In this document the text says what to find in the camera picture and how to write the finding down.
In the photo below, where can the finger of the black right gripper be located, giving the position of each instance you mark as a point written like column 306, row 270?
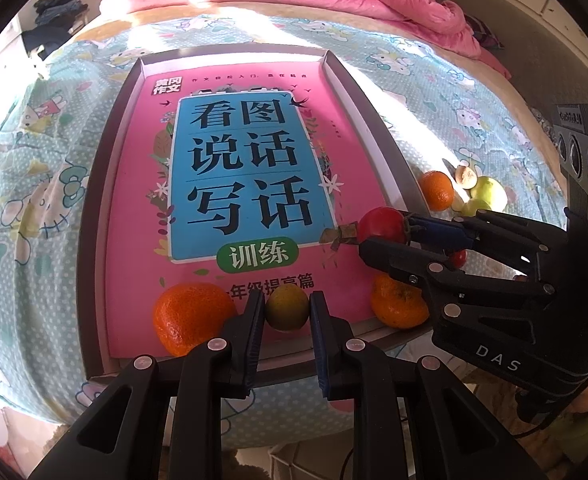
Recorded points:
column 444, row 235
column 428, row 271

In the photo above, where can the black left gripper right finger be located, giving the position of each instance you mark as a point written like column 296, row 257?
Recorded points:
column 329, row 336

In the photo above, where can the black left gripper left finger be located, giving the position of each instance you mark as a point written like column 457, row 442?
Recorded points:
column 244, row 338

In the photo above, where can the small yellow-green fruit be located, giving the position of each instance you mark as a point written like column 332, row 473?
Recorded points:
column 287, row 308

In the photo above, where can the round orange tangerine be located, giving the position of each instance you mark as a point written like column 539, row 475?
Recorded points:
column 437, row 190

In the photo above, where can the green apple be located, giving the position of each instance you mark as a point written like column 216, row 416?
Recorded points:
column 491, row 191
column 470, row 208

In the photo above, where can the large orange tangerine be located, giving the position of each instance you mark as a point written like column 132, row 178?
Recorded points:
column 186, row 315

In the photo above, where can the small red tomato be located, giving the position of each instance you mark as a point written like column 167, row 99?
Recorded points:
column 458, row 259

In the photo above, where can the small brown pale fruit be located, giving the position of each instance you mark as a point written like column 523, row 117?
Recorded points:
column 465, row 177

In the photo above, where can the pink book box tray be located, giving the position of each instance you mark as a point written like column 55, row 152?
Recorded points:
column 242, row 165

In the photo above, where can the grey green headboard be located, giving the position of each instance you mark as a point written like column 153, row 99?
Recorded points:
column 543, row 69

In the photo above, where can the hello kitty bed sheet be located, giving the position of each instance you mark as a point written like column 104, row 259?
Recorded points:
column 438, row 108

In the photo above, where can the pile of dark clothes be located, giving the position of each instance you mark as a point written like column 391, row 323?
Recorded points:
column 53, row 22

